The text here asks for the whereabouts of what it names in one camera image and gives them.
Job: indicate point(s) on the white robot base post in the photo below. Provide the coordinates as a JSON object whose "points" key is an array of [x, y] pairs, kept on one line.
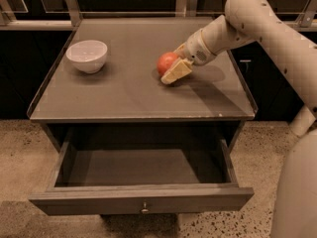
{"points": [[302, 121]]}

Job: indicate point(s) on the white ceramic bowl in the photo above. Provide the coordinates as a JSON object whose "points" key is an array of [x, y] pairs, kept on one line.
{"points": [[87, 56]]}

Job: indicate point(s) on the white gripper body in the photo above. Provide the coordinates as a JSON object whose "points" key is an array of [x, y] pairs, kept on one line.
{"points": [[195, 51]]}

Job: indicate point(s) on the open top drawer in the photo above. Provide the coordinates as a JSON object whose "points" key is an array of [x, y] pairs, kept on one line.
{"points": [[118, 181]]}

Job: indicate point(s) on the dark grey drawer cabinet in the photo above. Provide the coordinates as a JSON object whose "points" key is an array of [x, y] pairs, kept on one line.
{"points": [[128, 88]]}

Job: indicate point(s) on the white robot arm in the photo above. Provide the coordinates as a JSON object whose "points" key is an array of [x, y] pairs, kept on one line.
{"points": [[245, 21]]}

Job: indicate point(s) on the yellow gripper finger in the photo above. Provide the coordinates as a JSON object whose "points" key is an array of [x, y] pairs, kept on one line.
{"points": [[179, 69], [180, 51]]}

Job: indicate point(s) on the red apple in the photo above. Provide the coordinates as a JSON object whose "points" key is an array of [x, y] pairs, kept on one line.
{"points": [[165, 61]]}

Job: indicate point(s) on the metal railing frame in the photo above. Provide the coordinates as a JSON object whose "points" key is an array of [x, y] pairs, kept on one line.
{"points": [[302, 13]]}

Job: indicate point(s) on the metal drawer knob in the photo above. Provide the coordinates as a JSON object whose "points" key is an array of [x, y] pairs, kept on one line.
{"points": [[145, 210]]}

